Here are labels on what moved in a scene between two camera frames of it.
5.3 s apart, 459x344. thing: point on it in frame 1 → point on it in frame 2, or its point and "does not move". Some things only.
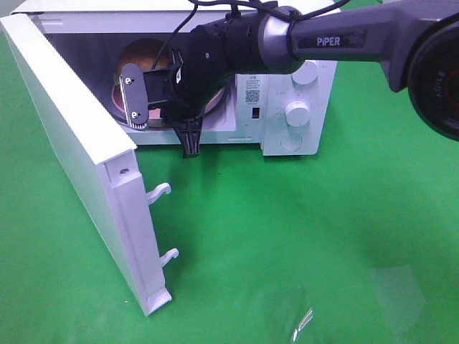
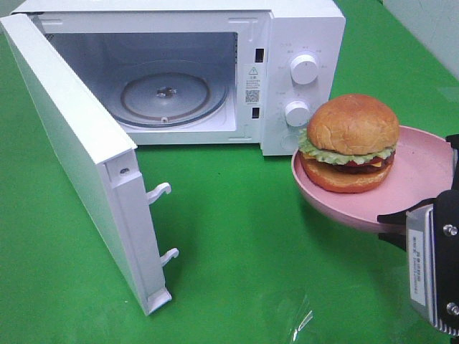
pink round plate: [155, 112] → [422, 168]
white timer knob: [297, 113] does not move
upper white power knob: [306, 74] does not move
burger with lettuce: [148, 53] → [349, 144]
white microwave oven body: [285, 109] does not move
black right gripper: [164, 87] → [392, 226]
